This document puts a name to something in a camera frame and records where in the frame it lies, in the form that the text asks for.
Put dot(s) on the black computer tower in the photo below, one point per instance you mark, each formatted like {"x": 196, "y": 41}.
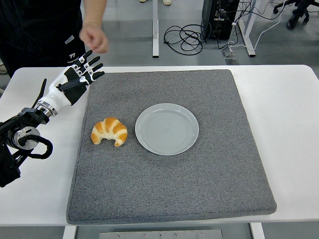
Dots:
{"x": 219, "y": 20}

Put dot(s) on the person's hand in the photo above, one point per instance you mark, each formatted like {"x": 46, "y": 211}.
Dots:
{"x": 96, "y": 39}

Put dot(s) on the white desk leg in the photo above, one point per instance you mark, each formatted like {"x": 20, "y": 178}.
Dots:
{"x": 155, "y": 30}
{"x": 248, "y": 32}

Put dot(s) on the person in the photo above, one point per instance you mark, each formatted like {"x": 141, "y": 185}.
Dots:
{"x": 37, "y": 32}
{"x": 167, "y": 2}

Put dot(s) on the white table leg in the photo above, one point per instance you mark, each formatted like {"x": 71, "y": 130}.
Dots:
{"x": 68, "y": 232}
{"x": 258, "y": 231}

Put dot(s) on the golden croissant bread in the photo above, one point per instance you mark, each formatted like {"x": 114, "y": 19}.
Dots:
{"x": 109, "y": 127}

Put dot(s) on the grey fabric mat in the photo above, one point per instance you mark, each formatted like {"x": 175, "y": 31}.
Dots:
{"x": 162, "y": 186}

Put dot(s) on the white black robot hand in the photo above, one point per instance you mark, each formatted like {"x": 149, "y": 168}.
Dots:
{"x": 56, "y": 95}

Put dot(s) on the grey metal plate with screws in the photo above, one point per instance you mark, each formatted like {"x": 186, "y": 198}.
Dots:
{"x": 162, "y": 234}

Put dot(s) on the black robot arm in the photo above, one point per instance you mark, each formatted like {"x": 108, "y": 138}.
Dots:
{"x": 27, "y": 117}

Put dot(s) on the black office chair base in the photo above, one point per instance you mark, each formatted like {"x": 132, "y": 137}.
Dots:
{"x": 297, "y": 15}

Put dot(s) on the grey round plate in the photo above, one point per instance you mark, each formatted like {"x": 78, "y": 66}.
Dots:
{"x": 167, "y": 129}

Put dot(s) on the person's forearm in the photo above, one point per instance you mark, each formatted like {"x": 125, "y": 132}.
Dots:
{"x": 94, "y": 11}

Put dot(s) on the grey floor socket box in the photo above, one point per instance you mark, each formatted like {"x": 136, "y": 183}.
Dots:
{"x": 229, "y": 53}

